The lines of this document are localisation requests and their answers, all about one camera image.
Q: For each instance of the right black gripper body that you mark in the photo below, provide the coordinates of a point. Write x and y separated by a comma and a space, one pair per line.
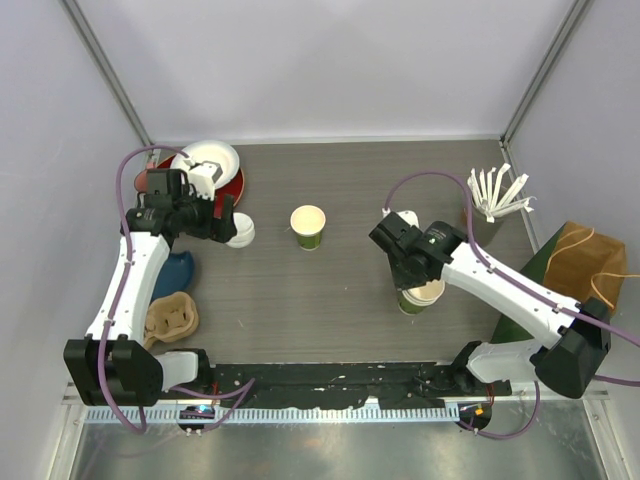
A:
404, 278

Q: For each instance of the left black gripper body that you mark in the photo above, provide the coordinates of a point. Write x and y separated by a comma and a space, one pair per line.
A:
220, 225

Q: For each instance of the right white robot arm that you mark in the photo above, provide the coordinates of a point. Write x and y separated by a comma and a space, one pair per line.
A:
568, 338

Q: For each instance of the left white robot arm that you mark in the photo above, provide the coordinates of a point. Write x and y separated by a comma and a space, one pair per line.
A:
110, 361

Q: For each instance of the green paper cup stack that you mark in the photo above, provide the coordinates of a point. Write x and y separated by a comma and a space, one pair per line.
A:
413, 301

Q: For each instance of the red round plate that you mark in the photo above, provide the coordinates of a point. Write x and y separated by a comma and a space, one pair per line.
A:
235, 188

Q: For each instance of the blue leaf-shaped dish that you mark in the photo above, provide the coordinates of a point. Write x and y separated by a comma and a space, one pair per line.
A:
176, 275

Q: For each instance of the white paper plate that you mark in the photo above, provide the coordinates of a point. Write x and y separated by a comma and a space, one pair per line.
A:
211, 151

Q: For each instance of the pink floral mug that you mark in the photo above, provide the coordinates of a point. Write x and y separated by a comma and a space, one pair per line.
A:
141, 182

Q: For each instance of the cup of wrapped straws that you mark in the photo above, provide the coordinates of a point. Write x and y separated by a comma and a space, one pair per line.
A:
492, 198

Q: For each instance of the cardboard cup carrier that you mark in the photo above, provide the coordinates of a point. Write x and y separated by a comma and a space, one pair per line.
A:
170, 319

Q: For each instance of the green paper bag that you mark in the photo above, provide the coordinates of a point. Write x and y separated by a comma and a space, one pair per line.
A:
518, 314

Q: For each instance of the brown paper bag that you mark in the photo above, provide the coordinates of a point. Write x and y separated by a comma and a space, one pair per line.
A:
585, 264

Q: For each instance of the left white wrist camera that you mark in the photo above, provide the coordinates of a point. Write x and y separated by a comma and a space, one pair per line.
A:
203, 177

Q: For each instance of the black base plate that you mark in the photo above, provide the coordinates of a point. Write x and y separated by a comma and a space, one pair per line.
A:
338, 386

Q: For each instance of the white slotted cable duct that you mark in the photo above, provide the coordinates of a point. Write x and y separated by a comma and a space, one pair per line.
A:
369, 413

